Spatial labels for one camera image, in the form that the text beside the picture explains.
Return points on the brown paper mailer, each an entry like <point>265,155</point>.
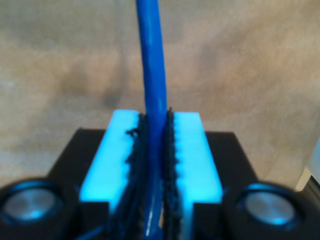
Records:
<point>50,75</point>

